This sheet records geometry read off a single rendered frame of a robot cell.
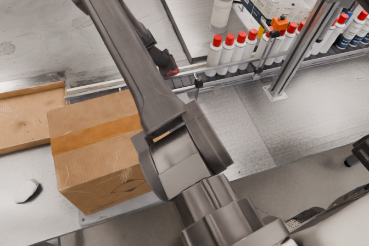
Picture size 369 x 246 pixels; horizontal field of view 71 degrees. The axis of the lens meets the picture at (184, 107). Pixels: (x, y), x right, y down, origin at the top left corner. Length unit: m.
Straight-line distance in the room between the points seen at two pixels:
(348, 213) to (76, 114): 0.67
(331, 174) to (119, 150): 1.77
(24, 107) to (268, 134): 0.99
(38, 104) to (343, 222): 1.12
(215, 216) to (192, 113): 0.13
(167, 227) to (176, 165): 1.48
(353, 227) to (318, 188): 1.85
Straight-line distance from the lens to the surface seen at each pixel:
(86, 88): 1.11
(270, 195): 1.95
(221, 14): 1.32
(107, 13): 0.41
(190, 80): 1.15
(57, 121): 0.79
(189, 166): 0.30
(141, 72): 0.36
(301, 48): 1.05
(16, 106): 1.25
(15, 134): 1.18
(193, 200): 0.28
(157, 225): 1.78
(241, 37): 1.07
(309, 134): 1.21
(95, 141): 0.73
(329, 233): 0.27
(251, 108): 1.17
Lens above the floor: 1.75
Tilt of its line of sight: 56 degrees down
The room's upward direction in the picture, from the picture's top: 7 degrees clockwise
